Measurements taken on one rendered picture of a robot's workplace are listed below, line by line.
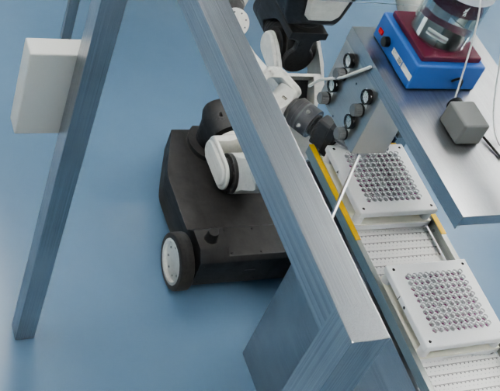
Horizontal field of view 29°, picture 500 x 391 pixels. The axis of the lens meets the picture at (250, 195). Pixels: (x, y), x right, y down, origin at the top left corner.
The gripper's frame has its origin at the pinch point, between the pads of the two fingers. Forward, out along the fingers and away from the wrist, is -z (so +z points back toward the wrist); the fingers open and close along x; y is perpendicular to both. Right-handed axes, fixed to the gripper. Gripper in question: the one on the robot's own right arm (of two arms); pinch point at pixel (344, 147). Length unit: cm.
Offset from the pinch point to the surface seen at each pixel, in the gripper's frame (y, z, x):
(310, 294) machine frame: 115, -40, -67
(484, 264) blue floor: -107, -42, 89
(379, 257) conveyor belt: 18.1, -27.4, 7.8
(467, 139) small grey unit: 19, -31, -38
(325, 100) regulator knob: 10.6, 7.1, -17.0
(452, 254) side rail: 3.1, -40.6, 4.3
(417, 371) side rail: 43, -53, 6
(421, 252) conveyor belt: 6.2, -34.0, 7.8
